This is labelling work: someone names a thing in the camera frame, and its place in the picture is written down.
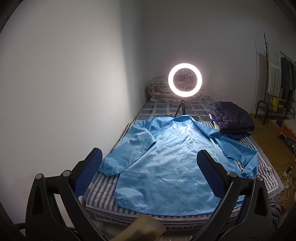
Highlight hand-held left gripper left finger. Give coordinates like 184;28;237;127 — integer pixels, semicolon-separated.
25;147;109;241

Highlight white striped towel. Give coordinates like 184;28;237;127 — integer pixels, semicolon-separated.
267;45;282;96

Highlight wooden furniture piece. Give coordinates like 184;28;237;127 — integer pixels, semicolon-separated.
279;119;296;145

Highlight grey bundled cloth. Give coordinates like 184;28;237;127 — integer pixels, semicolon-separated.
269;202;289;234

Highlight striped bed sheet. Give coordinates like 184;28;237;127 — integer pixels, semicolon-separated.
84;120;285;232

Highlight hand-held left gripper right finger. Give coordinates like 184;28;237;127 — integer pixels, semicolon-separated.
194;149;279;241

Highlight black clothes rack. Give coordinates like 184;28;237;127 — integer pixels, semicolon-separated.
255;33;296;126

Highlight rolled floral quilt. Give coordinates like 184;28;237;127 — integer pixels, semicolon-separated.
148;75;206;102

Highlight dark navy down jacket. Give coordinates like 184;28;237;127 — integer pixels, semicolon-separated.
208;101;255;135

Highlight tan object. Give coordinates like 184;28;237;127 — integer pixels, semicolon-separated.
113;214;167;241

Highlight yellow box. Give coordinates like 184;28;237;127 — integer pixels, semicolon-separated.
272;97;285;109

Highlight blue checked bed sheet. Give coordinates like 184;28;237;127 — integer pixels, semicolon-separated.
134;95;218;123

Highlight light blue jacket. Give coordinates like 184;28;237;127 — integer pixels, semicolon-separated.
98;115;259;216

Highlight black tripod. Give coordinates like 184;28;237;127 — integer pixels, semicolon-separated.
174;98;188;117

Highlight ring light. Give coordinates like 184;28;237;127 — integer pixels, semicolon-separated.
168;63;203;98

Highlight dark hanging clothes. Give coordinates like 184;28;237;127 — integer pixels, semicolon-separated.
280;57;296;112

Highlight folded blue cloth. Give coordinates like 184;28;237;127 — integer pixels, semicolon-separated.
222;132;252;141

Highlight phone holder clamp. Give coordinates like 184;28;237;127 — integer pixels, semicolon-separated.
182;70;193;92

